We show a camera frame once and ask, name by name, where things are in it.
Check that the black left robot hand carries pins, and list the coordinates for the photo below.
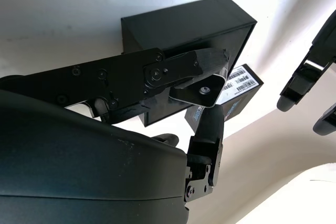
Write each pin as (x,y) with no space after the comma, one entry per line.
(302,85)

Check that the black box base foam insert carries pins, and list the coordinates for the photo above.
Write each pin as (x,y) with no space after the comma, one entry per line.
(183,24)

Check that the black printed RealSense box lid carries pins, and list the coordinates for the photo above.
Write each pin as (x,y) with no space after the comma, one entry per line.
(244,81)

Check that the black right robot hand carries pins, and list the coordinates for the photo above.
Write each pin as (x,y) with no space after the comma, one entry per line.
(78,161)

